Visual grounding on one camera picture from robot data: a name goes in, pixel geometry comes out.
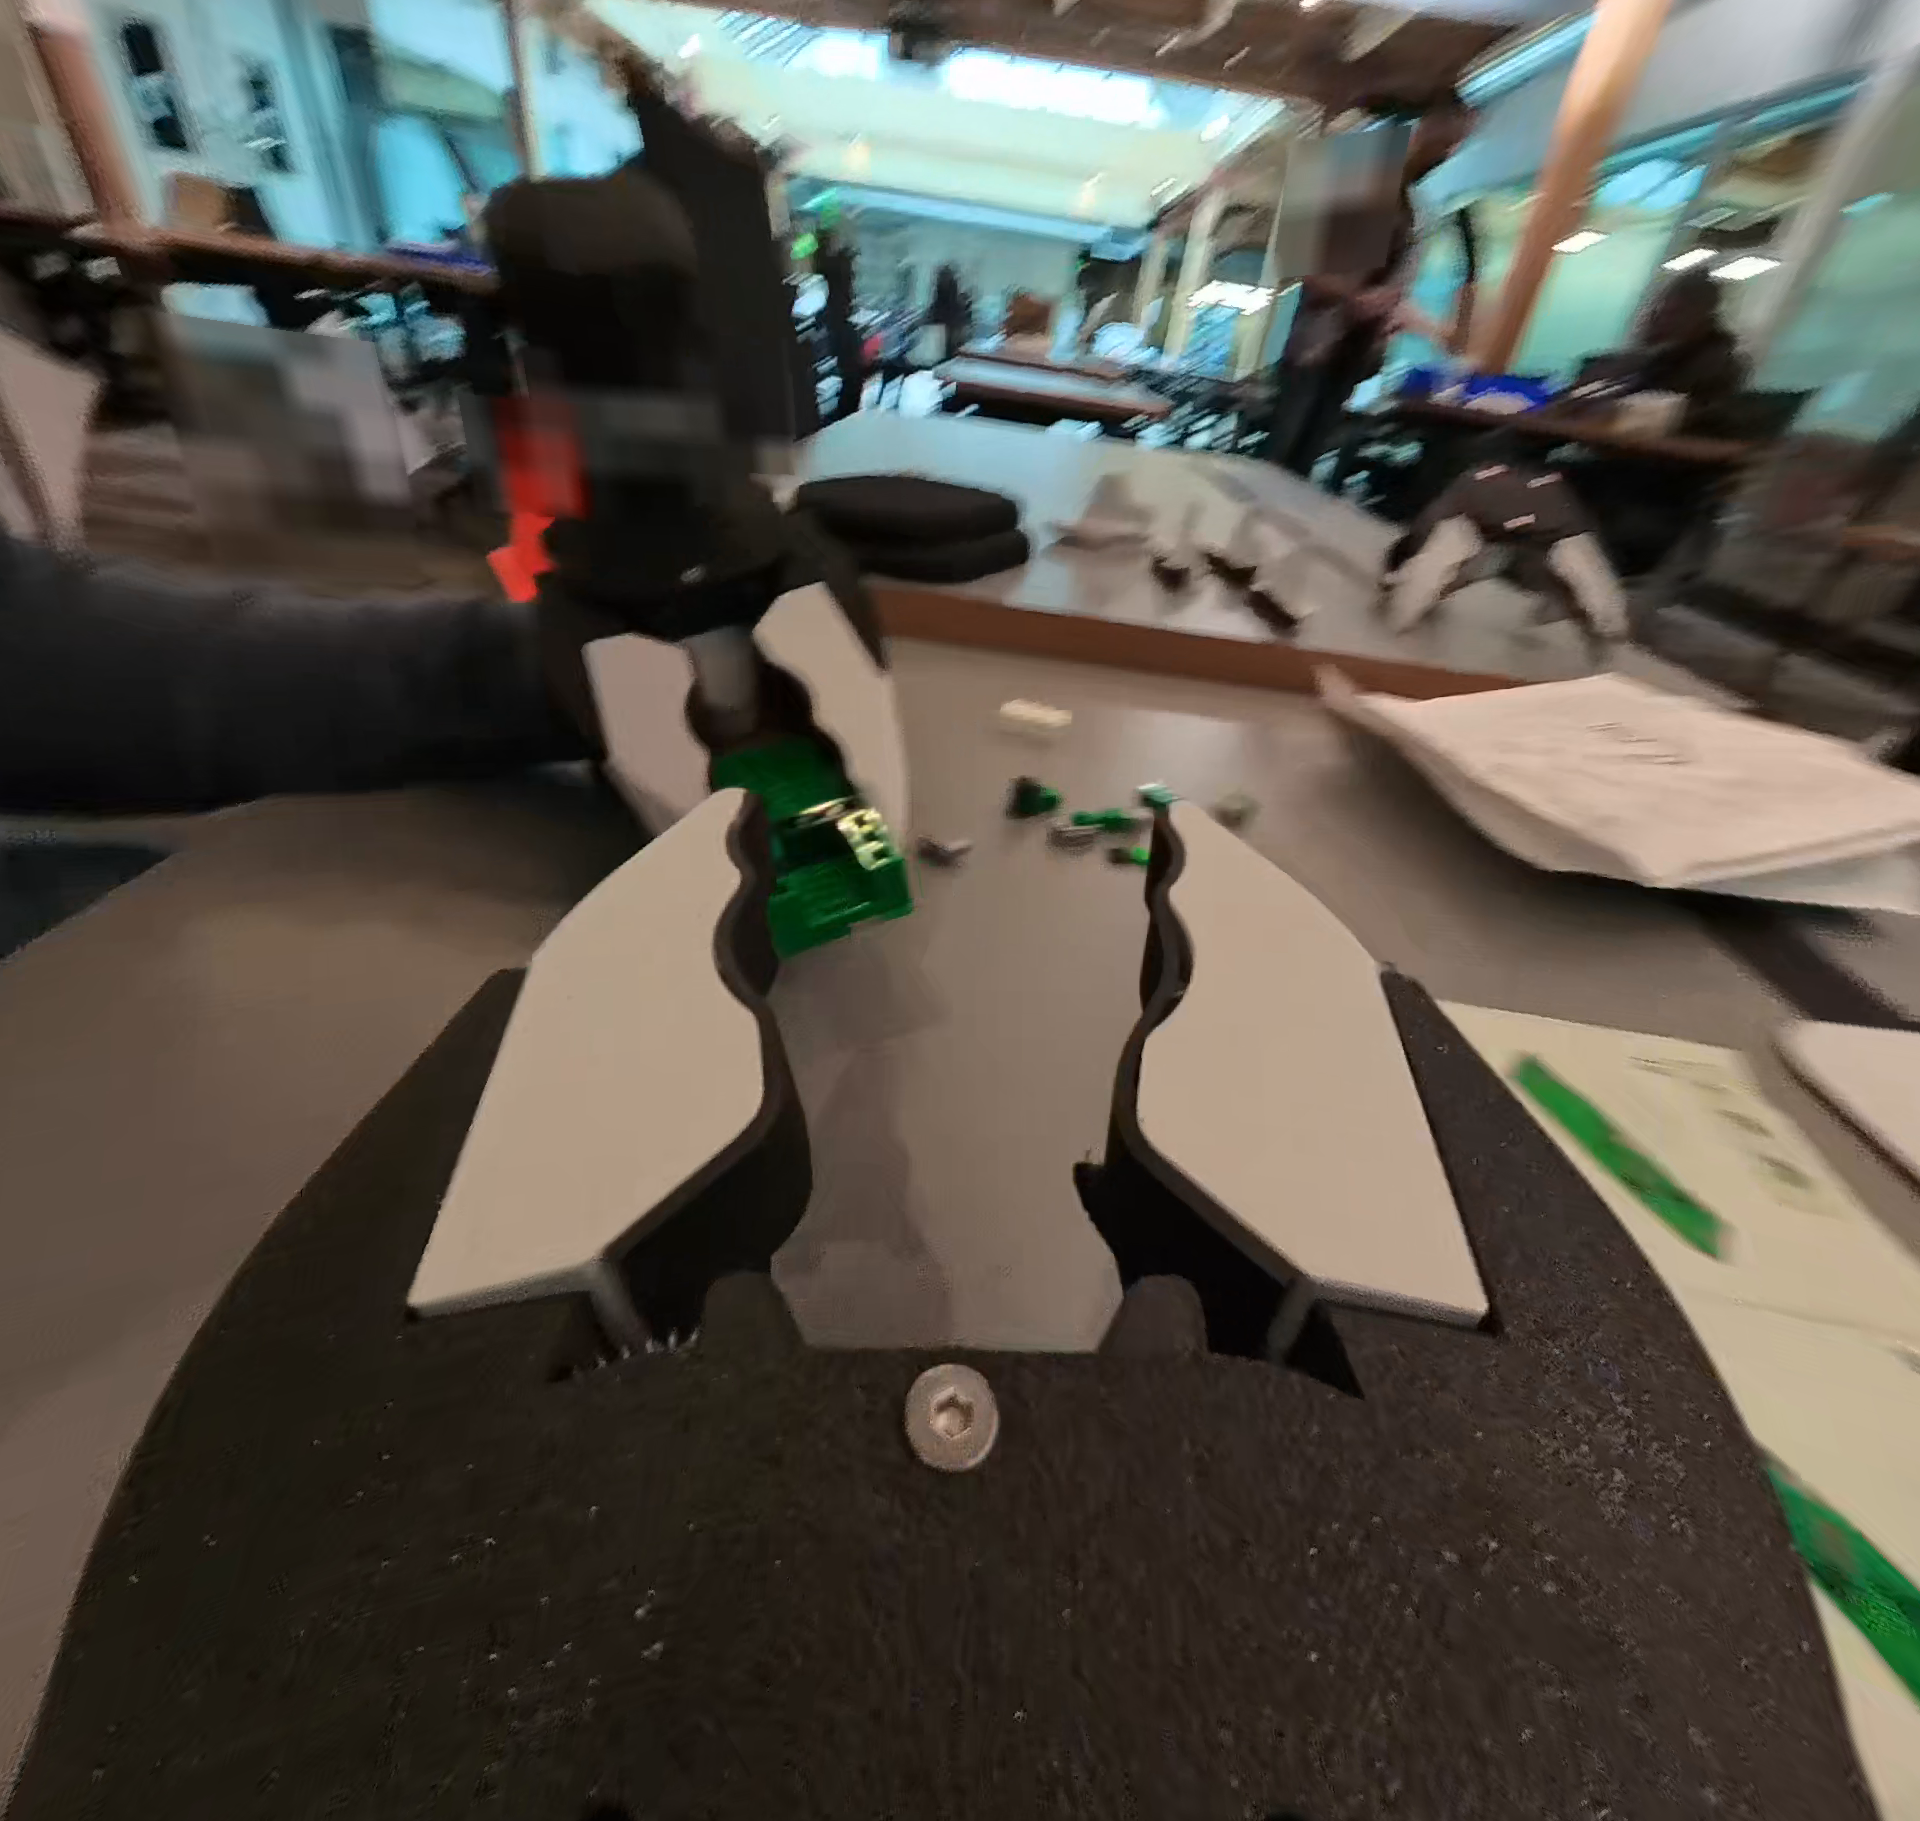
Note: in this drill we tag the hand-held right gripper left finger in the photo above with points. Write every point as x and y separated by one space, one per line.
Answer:
601 1072

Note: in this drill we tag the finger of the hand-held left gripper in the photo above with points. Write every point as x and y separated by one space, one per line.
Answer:
841 681
636 712

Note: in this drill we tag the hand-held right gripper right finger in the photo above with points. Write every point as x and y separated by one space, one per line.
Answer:
1306 1087

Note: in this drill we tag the green brick assembly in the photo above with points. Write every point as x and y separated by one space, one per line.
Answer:
817 899

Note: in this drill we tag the person's left forearm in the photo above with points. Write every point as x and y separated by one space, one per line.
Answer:
271 681

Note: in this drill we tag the grey desk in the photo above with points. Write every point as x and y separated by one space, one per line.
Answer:
961 981

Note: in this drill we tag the orange object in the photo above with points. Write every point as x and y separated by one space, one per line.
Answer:
531 501

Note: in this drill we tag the black round cushion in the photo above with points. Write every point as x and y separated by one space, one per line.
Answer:
931 556
907 507

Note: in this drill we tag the grey table with wood edge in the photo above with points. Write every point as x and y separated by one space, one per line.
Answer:
991 606

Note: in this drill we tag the white brick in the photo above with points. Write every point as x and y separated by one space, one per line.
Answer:
1036 718

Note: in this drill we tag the scattered small bricks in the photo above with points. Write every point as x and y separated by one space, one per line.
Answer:
1036 798

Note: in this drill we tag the crumpled paper pieces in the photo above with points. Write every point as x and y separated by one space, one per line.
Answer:
1201 547

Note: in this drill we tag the white paper stack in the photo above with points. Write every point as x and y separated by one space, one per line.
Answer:
1620 786

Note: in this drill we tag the brick instruction booklet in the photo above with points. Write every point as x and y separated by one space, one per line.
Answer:
1770 1342

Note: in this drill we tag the black and white device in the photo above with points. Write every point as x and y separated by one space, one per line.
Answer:
1500 508

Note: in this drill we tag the wooden pillar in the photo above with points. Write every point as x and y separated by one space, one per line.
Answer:
1590 127

